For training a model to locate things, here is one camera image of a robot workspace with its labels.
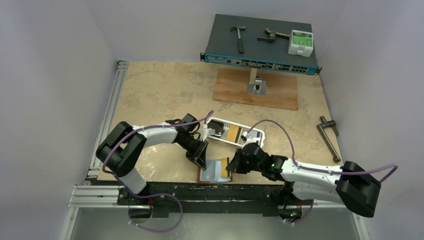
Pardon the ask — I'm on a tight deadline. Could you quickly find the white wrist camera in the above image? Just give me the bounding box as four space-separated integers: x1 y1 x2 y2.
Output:
240 131 260 147
198 124 216 141

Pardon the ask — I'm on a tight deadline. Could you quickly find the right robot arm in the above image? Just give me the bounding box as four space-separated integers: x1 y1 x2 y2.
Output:
226 143 381 218

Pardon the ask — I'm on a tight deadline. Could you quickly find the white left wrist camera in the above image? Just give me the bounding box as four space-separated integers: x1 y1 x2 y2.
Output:
198 124 216 141

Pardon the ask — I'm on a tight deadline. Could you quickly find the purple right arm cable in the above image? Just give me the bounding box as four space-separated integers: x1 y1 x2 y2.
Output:
245 119 399 185

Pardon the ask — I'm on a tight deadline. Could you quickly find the blue network switch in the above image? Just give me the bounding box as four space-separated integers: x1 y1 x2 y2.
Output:
200 14 322 76

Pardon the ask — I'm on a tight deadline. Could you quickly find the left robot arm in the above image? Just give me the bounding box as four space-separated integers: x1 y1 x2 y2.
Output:
95 113 217 205

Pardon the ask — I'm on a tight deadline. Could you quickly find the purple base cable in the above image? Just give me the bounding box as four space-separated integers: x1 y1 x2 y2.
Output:
128 193 185 233

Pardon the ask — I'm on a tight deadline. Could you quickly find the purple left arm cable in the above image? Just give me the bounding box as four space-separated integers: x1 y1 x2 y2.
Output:
101 110 216 196

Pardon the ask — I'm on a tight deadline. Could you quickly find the small hammer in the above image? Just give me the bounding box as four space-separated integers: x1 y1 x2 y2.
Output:
230 26 246 54

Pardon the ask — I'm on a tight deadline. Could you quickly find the aluminium frame rail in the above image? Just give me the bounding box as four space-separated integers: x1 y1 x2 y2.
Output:
86 60 131 179

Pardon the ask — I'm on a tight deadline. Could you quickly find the white green electrical module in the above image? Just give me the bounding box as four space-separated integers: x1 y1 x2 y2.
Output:
288 30 314 58

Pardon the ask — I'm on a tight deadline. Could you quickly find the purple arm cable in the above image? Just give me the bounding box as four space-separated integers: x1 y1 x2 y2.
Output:
101 110 216 196
245 119 399 185

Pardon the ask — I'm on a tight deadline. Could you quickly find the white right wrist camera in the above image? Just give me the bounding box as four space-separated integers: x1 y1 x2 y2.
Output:
240 131 260 147

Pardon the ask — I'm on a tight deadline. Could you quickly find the gold striped credit card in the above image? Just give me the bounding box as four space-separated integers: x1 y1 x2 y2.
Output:
226 125 242 144
220 157 231 178

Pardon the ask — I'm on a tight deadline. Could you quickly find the metal T-handle tool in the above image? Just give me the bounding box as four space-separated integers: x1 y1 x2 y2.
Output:
316 115 342 163

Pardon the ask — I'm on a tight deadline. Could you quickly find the plywood base board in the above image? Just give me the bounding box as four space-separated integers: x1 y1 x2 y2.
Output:
213 68 299 111

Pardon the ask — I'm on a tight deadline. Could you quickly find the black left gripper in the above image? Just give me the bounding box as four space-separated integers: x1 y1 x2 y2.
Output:
177 134 208 170

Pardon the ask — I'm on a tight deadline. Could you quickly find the brown leather card holder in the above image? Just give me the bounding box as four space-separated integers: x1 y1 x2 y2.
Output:
197 159 233 183

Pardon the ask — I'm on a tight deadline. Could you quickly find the silver metal stand bracket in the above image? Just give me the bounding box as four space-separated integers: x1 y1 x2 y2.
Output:
247 68 267 96

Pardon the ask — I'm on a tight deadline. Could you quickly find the white plastic basket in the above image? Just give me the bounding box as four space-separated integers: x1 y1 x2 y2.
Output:
202 117 266 148

